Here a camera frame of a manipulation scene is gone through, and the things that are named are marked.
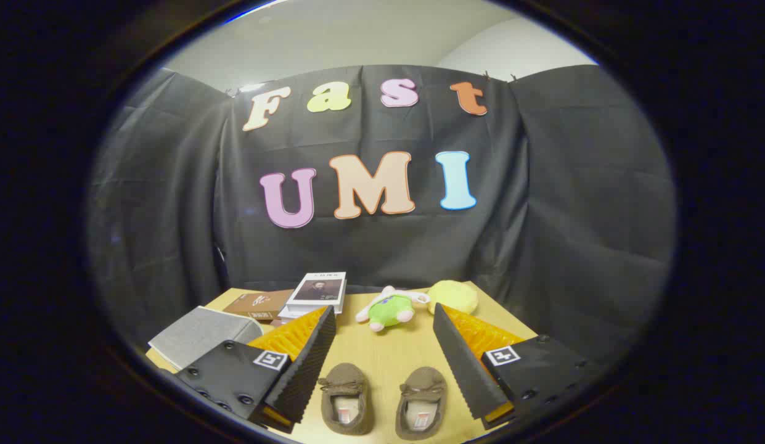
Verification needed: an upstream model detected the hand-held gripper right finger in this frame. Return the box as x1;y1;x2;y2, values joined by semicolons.
433;302;605;430

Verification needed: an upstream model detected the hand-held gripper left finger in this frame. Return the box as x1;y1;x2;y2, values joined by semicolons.
176;305;337;434

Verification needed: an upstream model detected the brown fuzzy slipper shoe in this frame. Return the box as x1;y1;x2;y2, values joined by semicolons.
319;363;375;436
395;366;447;440

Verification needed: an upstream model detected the grey fabric storage box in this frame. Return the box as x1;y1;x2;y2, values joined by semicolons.
148;306;264;371

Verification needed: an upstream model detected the yellow plush toy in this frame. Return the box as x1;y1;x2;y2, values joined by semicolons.
427;280;480;316

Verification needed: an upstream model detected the white portrait cover book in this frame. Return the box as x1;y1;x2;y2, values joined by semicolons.
286;272;347;312

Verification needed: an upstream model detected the brown cover book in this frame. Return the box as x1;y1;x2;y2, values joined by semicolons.
223;289;295;321

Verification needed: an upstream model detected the green and pink plush toy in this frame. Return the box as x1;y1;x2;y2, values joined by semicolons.
356;286;431;333

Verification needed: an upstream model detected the black backdrop cloth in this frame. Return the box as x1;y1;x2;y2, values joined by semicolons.
86;64;677;371

